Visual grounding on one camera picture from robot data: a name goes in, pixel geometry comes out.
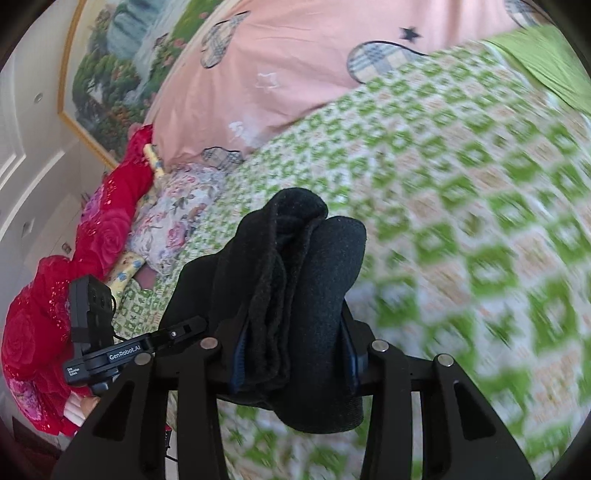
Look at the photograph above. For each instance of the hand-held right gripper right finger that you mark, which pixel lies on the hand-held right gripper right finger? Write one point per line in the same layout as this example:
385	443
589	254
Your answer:
392	392

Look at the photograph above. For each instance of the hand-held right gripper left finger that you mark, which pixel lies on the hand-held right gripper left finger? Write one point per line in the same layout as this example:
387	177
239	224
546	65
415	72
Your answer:
184	392

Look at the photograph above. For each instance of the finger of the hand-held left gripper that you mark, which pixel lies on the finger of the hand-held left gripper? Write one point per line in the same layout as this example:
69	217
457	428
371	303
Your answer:
178	333

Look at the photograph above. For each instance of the black pants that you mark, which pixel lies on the black pants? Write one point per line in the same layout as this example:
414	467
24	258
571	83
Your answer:
300	300

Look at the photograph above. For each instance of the red rose blanket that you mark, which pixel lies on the red rose blanket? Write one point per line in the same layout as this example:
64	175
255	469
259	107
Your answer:
41	323

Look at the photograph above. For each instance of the floral ruffled pillow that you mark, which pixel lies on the floral ruffled pillow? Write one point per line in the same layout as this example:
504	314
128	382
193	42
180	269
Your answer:
180	217

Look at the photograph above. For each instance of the white door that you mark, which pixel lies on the white door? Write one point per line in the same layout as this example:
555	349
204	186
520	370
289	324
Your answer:
18	138

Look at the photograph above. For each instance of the green checked bedsheet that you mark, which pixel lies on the green checked bedsheet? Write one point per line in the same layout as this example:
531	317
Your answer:
461	184

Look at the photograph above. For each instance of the framed landscape painting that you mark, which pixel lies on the framed landscape painting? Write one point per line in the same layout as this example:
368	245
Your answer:
129	55

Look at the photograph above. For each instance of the pink quilt with plaid hearts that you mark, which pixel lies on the pink quilt with plaid hearts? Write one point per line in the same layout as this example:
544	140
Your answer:
300	55

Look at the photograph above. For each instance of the plain green cloth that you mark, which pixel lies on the plain green cloth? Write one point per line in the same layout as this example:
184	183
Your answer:
554	60

